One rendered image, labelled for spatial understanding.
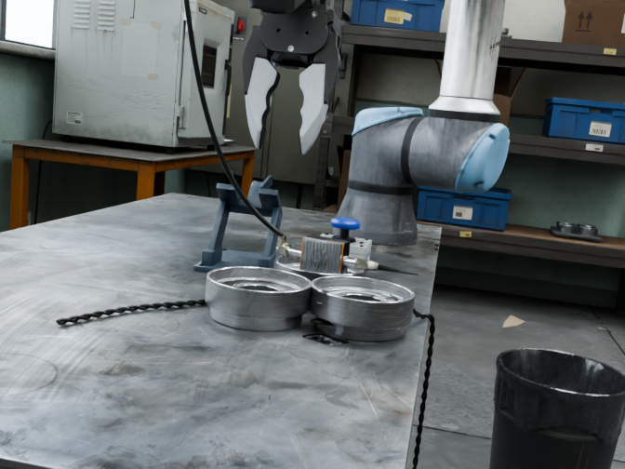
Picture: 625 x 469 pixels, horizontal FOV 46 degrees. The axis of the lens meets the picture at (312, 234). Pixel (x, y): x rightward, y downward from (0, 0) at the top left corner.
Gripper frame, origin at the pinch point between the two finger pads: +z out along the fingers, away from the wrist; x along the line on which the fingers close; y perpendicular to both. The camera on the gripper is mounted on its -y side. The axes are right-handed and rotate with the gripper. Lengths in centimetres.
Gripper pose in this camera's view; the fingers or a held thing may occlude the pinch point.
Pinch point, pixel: (280, 138)
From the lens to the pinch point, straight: 76.8
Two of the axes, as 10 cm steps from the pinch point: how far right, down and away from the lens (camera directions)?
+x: -9.7, -1.4, 1.8
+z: -1.4, 9.9, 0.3
